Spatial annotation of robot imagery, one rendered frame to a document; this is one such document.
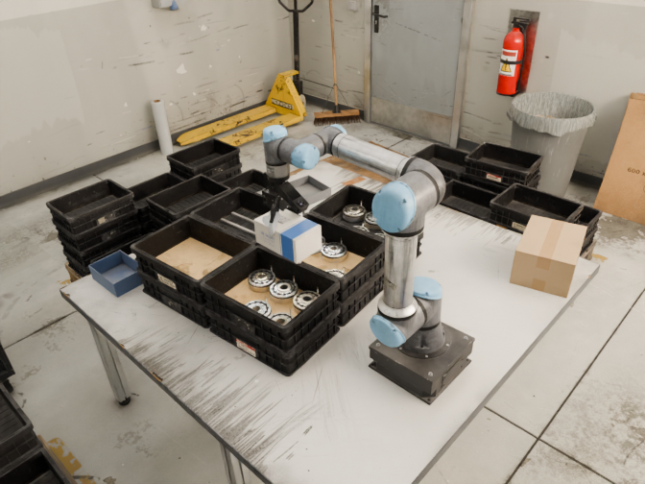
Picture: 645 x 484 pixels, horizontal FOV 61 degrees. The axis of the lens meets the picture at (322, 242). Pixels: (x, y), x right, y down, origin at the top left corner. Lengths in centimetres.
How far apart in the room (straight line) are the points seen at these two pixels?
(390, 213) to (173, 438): 169
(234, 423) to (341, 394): 35
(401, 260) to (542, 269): 91
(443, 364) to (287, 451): 55
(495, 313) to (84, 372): 207
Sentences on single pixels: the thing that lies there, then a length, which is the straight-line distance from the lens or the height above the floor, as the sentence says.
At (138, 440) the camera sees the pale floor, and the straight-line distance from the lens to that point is 277.
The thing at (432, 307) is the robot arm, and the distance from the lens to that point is 173.
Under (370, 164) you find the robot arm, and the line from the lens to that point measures 160.
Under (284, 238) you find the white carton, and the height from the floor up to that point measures 112.
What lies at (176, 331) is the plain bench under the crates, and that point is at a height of 70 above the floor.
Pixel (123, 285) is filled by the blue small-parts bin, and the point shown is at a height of 74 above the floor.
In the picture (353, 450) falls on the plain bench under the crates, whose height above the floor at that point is 70.
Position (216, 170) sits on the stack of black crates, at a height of 51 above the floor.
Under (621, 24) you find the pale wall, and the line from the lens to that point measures 444.
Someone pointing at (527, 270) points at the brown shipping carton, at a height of 78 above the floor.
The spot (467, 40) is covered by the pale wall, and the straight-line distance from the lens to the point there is 488.
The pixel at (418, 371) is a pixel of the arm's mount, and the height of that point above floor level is 80.
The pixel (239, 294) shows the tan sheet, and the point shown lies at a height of 83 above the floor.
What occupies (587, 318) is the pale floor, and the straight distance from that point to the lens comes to 342.
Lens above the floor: 209
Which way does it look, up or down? 34 degrees down
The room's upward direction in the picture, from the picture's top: 2 degrees counter-clockwise
